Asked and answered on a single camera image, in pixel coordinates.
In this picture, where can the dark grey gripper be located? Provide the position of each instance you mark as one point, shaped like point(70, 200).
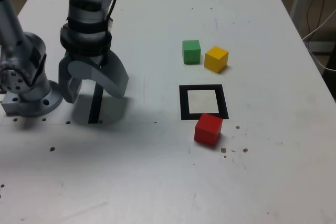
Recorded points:
point(89, 59)

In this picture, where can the green cube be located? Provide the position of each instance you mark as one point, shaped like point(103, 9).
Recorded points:
point(191, 52)

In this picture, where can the yellow cube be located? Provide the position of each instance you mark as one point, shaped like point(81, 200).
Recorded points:
point(215, 60)

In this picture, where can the red cube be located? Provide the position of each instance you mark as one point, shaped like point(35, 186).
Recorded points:
point(207, 129)

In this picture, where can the black tape square outline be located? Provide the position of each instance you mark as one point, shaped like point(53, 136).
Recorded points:
point(183, 103)

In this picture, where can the black tape strip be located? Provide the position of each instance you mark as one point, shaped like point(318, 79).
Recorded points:
point(95, 108)

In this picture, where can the grey flat box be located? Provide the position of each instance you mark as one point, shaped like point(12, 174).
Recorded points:
point(321, 46)

